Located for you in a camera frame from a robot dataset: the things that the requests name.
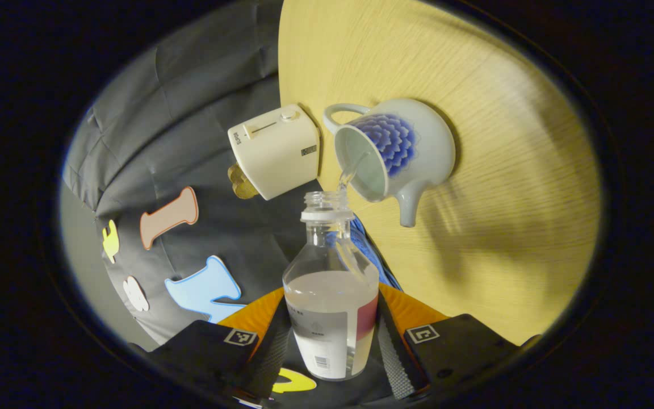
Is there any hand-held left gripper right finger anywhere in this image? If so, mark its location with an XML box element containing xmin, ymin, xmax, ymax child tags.
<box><xmin>377</xmin><ymin>282</ymin><xmax>542</xmax><ymax>401</ymax></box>

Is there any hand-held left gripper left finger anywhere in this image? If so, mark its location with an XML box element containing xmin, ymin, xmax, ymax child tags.
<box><xmin>131</xmin><ymin>287</ymin><xmax>292</xmax><ymax>401</ymax></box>

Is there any clear plastic water bottle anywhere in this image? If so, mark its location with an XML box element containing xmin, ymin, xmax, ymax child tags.
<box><xmin>282</xmin><ymin>190</ymin><xmax>380</xmax><ymax>381</ymax></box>

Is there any white blue-flowered teacup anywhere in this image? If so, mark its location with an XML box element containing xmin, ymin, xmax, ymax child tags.
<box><xmin>324</xmin><ymin>98</ymin><xmax>457</xmax><ymax>228</ymax></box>

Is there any folded blue towel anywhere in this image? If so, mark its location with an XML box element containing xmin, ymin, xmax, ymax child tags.
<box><xmin>350</xmin><ymin>219</ymin><xmax>404</xmax><ymax>293</ymax></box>

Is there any brown bread slice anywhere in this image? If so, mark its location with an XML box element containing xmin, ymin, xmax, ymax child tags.
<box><xmin>227</xmin><ymin>164</ymin><xmax>249</xmax><ymax>189</ymax></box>
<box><xmin>233</xmin><ymin>176</ymin><xmax>259</xmax><ymax>200</ymax></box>

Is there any white toaster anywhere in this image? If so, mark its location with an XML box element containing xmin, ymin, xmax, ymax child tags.
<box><xmin>227</xmin><ymin>103</ymin><xmax>321</xmax><ymax>201</ymax></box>

